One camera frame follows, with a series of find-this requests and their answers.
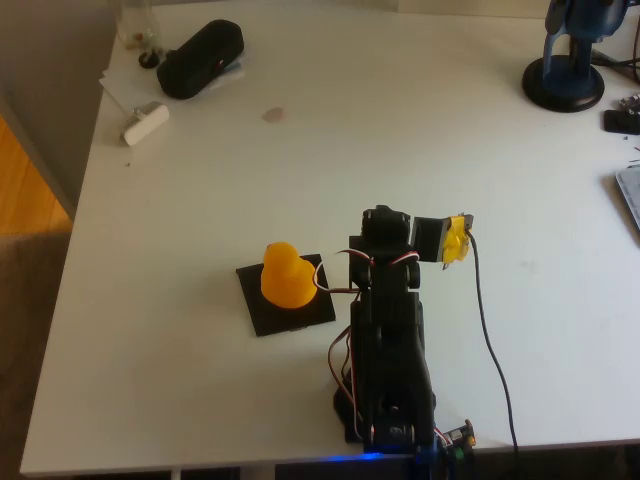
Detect black zipped case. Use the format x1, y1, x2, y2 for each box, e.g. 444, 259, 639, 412
156, 18, 246, 101

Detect white paper sheets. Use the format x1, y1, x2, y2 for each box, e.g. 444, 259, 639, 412
98, 59, 247, 109

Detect grey laptop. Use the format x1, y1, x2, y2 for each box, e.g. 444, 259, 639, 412
613, 164, 640, 231

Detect black camera cable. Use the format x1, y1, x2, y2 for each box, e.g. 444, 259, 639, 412
464, 229, 521, 456

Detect white power bank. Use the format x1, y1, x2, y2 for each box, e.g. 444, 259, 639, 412
122, 101, 171, 148

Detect blue desk microphone stand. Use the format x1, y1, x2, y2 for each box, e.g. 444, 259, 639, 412
521, 0, 629, 113

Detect black cable bundle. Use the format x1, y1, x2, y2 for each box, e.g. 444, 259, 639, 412
592, 49, 640, 84

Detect black square mat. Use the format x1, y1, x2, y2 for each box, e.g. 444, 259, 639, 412
235, 253, 337, 339

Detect black flat device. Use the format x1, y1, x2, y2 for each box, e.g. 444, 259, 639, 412
602, 108, 640, 135

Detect motor control board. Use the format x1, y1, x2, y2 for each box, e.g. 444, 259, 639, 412
442, 418, 478, 459

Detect yellow rubber duck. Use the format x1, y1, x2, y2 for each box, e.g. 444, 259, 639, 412
260, 241, 319, 310

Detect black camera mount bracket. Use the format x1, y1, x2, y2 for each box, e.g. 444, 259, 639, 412
410, 214, 449, 264

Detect yellow taped wrist camera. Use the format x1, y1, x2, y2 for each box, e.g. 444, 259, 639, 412
442, 212, 475, 271

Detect blue table clamp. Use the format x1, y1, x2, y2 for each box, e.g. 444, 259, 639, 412
412, 444, 451, 480

